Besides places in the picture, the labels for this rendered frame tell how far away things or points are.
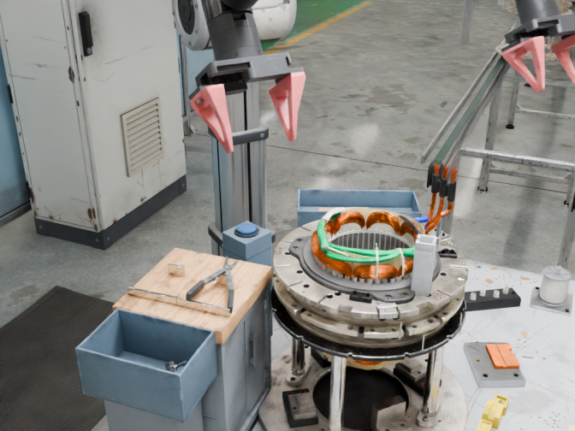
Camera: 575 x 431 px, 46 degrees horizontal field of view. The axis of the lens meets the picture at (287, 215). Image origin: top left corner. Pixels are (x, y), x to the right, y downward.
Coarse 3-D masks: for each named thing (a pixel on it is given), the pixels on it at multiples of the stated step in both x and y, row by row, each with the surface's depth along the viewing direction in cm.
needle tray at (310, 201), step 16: (304, 192) 145; (320, 192) 145; (336, 192) 145; (352, 192) 144; (368, 192) 144; (384, 192) 144; (400, 192) 144; (304, 208) 146; (368, 208) 146; (384, 208) 146; (400, 208) 146; (416, 208) 139; (304, 224) 137
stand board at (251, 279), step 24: (192, 264) 117; (216, 264) 117; (240, 264) 117; (144, 288) 110; (168, 288) 110; (216, 288) 110; (240, 288) 110; (144, 312) 104; (168, 312) 104; (192, 312) 104; (240, 312) 105; (216, 336) 100
